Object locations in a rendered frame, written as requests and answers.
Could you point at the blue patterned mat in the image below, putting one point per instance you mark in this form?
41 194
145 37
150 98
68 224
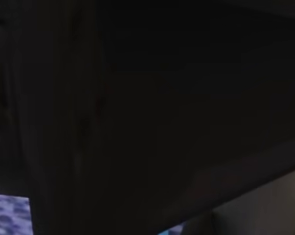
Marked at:
7 215

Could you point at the black table frame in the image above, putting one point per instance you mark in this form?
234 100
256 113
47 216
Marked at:
142 117

